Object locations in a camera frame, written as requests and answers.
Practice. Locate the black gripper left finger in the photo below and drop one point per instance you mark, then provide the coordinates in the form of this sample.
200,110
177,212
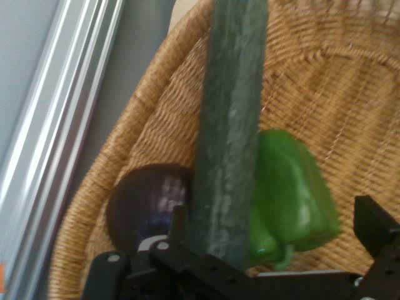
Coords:
187,265

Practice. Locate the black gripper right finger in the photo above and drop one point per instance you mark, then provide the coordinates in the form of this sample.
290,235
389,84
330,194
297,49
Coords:
376,231

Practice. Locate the dark green cucumber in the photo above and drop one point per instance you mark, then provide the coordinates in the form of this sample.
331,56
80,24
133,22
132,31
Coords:
231,131

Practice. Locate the dark purple eggplant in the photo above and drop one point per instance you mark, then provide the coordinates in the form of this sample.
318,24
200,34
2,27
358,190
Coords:
140,206

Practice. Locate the green bell pepper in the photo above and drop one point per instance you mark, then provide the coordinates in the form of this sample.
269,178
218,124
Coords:
290,197

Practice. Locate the woven wicker basket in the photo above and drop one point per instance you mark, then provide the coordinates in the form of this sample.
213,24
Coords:
328,109

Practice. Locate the aluminium extrusion rail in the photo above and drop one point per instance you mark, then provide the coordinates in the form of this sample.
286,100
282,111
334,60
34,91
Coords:
53,125

